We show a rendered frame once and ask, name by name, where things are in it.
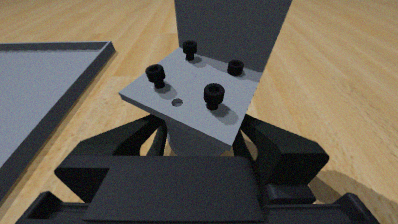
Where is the grey metal bracket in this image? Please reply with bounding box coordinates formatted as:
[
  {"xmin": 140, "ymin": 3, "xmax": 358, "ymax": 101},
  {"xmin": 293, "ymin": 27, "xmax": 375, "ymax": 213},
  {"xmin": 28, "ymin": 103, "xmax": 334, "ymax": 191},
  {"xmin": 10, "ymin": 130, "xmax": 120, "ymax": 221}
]
[{"xmin": 118, "ymin": 0, "xmax": 292, "ymax": 151}]

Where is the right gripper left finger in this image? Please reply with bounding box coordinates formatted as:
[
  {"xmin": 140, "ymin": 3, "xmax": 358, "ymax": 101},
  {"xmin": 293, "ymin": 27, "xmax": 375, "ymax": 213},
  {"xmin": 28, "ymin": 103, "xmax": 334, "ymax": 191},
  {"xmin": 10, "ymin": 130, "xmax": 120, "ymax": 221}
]
[{"xmin": 68, "ymin": 114, "xmax": 168, "ymax": 156}]

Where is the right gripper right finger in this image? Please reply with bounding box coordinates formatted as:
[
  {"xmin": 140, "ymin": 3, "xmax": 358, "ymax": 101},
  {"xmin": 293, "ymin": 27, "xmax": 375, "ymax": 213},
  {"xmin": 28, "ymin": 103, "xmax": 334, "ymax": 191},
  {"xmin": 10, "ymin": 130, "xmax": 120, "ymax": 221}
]
[{"xmin": 232, "ymin": 114, "xmax": 330, "ymax": 194}]

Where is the dark grey cylinder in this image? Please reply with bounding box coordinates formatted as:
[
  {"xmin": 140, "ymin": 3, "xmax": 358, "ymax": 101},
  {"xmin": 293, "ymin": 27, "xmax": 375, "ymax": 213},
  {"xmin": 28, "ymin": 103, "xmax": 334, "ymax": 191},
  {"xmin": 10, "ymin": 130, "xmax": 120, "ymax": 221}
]
[{"xmin": 165, "ymin": 121, "xmax": 225, "ymax": 156}]

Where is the grey rectangular tray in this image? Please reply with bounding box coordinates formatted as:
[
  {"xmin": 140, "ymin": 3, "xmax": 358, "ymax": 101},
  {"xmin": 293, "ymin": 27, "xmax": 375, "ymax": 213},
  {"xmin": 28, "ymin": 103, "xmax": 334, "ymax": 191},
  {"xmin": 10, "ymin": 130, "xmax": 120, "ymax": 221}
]
[{"xmin": 0, "ymin": 41, "xmax": 115, "ymax": 201}]

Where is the black socket-head screw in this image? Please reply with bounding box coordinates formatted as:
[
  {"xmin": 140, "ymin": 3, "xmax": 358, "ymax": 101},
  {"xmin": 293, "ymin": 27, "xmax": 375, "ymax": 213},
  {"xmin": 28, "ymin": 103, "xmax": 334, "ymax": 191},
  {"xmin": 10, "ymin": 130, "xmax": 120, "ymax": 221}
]
[
  {"xmin": 145, "ymin": 64, "xmax": 166, "ymax": 89},
  {"xmin": 227, "ymin": 60, "xmax": 244, "ymax": 76},
  {"xmin": 183, "ymin": 41, "xmax": 197, "ymax": 61},
  {"xmin": 204, "ymin": 83, "xmax": 225, "ymax": 111}
]

